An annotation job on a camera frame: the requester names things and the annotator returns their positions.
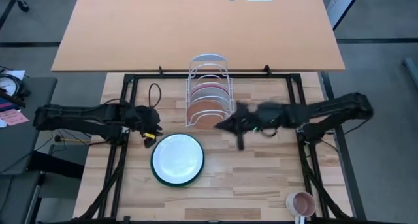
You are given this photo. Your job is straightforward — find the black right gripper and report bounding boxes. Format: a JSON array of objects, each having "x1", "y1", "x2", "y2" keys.
[{"x1": 215, "y1": 101, "x2": 288, "y2": 152}]

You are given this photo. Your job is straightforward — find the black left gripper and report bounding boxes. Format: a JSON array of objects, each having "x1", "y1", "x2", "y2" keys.
[{"x1": 125, "y1": 104, "x2": 164, "y2": 150}]

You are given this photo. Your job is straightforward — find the orange plate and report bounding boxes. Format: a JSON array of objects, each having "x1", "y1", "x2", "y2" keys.
[{"x1": 186, "y1": 99, "x2": 229, "y2": 131}]

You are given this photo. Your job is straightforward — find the white plate teal underside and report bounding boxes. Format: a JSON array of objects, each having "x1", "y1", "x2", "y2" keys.
[{"x1": 150, "y1": 133, "x2": 206, "y2": 188}]

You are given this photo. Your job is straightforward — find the pink plate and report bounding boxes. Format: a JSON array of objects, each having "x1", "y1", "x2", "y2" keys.
[{"x1": 192, "y1": 83, "x2": 231, "y2": 96}]

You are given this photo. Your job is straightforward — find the yellow stick black tip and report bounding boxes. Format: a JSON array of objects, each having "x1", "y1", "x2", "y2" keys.
[{"x1": 54, "y1": 135, "x2": 94, "y2": 143}]

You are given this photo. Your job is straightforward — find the tan wooden desk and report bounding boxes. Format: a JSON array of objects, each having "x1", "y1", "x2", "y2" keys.
[{"x1": 51, "y1": 0, "x2": 346, "y2": 73}]

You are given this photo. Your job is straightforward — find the cream mug pink inside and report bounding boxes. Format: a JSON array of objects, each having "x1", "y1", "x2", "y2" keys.
[{"x1": 285, "y1": 191, "x2": 317, "y2": 224}]

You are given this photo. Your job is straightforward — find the black floor stand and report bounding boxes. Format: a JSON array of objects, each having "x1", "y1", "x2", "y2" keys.
[{"x1": 27, "y1": 150, "x2": 86, "y2": 180}]

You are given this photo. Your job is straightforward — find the grey side table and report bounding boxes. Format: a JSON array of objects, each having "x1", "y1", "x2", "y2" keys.
[{"x1": 0, "y1": 76, "x2": 58, "y2": 176}]

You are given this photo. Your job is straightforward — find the pink paper note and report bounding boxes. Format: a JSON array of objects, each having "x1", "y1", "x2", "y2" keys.
[{"x1": 0, "y1": 108, "x2": 30, "y2": 127}]

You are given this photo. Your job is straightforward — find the white paper sheet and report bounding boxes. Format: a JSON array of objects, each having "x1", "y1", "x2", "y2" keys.
[{"x1": 0, "y1": 69, "x2": 26, "y2": 88}]

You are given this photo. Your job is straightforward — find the blue flat item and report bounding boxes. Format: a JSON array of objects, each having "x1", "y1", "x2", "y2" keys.
[{"x1": 0, "y1": 98, "x2": 19, "y2": 113}]

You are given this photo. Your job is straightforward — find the black chair caster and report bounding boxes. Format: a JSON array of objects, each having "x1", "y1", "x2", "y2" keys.
[{"x1": 16, "y1": 0, "x2": 31, "y2": 13}]

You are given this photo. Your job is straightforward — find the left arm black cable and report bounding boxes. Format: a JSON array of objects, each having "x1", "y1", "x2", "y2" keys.
[{"x1": 148, "y1": 82, "x2": 163, "y2": 109}]

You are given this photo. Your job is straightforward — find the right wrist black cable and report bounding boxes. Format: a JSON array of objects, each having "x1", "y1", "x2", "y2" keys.
[{"x1": 259, "y1": 127, "x2": 279, "y2": 138}]

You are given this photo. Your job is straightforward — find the black aluminium table frame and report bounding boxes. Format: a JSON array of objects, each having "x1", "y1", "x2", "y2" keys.
[{"x1": 78, "y1": 72, "x2": 355, "y2": 224}]

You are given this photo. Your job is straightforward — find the white wire dish rack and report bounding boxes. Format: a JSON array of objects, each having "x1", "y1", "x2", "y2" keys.
[{"x1": 185, "y1": 53, "x2": 236, "y2": 127}]

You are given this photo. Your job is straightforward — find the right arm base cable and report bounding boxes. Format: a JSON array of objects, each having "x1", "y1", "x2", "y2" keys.
[{"x1": 342, "y1": 118, "x2": 373, "y2": 135}]

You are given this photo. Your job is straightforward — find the coiled black cable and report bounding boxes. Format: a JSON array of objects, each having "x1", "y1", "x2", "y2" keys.
[{"x1": 0, "y1": 74, "x2": 32, "y2": 108}]

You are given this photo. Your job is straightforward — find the white metal post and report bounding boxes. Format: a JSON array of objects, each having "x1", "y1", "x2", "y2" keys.
[{"x1": 326, "y1": 0, "x2": 364, "y2": 31}]

